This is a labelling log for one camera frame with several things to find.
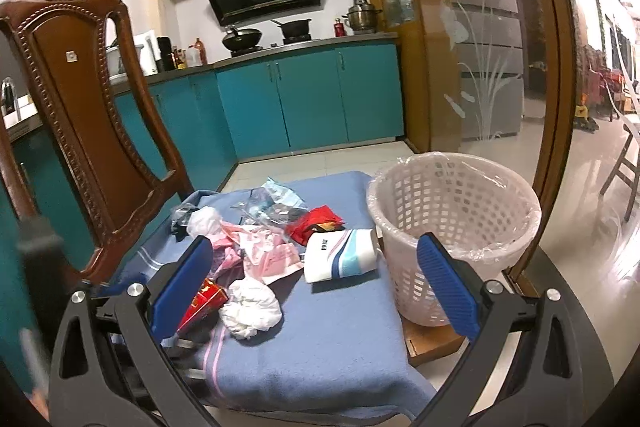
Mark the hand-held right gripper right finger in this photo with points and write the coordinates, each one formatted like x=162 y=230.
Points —
x=445 y=287

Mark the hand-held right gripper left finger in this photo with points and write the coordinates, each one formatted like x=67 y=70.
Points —
x=182 y=287

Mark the red cardboard box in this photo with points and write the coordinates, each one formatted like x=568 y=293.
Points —
x=205 y=299

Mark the white tissue wad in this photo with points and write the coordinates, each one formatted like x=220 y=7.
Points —
x=250 y=307

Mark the white plastic mesh basket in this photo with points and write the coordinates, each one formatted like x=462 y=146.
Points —
x=400 y=227

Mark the pink plastic wrapper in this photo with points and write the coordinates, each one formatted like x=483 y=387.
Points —
x=265 y=257

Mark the white and blue paper box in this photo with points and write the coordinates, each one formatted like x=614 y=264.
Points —
x=340 y=257

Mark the red foil wrapper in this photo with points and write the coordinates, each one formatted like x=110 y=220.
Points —
x=315 y=219

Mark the wooden stool seat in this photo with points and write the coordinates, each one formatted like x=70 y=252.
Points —
x=430 y=342

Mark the clear plastic bin liner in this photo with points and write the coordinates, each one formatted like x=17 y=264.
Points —
x=500 y=252

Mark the small white crumpled bag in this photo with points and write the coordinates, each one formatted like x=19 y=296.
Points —
x=204 y=222

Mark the black plastic wrapper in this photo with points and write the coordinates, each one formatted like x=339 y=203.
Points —
x=180 y=214

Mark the clear plastic bag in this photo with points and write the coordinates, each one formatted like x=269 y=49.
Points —
x=250 y=209

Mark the blue striped towel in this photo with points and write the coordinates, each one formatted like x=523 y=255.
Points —
x=325 y=332

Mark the carved wooden chair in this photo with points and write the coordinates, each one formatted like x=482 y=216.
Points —
x=65 y=107

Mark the chrome faucet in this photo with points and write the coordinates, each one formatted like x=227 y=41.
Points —
x=9 y=94

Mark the frosted flower glass door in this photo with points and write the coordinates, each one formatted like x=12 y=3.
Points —
x=475 y=107

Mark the white rice cooker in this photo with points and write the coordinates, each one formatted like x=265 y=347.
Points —
x=117 y=59

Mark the white countertop appliance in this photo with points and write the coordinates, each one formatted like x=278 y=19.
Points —
x=146 y=52

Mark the yellow toy vehicle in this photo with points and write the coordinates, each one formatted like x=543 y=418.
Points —
x=587 y=122

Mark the black kettle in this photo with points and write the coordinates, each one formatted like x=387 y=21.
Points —
x=164 y=54

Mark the wooden stool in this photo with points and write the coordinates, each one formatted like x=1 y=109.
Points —
x=625 y=157

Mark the teal lower cabinets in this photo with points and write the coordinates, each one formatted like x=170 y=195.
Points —
x=300 y=97

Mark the dark sauce bottles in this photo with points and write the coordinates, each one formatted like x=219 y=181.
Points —
x=179 y=59

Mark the orange capped bottle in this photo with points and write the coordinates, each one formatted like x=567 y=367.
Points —
x=199 y=52

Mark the black wok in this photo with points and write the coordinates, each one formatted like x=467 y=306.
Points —
x=242 y=39

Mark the silver refrigerator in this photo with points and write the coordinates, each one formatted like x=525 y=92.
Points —
x=492 y=32

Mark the red wooden furniture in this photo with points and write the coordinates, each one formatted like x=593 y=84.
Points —
x=607 y=79

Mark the gas stove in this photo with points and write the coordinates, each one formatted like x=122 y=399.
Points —
x=300 y=39

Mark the red thermos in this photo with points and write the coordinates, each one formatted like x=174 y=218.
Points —
x=339 y=28

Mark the black cooking pot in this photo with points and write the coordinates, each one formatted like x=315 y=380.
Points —
x=295 y=28

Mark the steel stockpot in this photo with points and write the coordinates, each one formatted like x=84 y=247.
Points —
x=361 y=17

